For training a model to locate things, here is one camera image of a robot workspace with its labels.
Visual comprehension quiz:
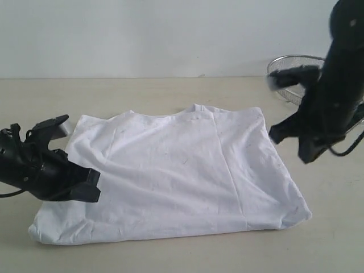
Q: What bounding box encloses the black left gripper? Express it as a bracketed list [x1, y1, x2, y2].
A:
[1, 148, 101, 203]

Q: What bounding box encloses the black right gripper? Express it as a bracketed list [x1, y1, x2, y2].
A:
[269, 93, 347, 164]

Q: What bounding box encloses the white t-shirt red logo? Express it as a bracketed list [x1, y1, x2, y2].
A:
[28, 104, 312, 245]

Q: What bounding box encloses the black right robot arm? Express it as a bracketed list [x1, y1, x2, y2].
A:
[267, 0, 363, 164]

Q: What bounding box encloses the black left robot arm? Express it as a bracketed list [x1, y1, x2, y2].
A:
[1, 125, 101, 203]

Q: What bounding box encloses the metal wire mesh basket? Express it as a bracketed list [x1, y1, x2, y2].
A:
[267, 51, 363, 142]

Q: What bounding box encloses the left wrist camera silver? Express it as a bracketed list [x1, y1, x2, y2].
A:
[24, 114, 71, 150]

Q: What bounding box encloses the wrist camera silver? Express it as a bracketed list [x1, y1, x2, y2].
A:
[266, 65, 321, 91]
[24, 114, 71, 150]

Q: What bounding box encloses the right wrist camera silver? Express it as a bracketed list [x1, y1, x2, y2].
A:
[266, 65, 321, 91]

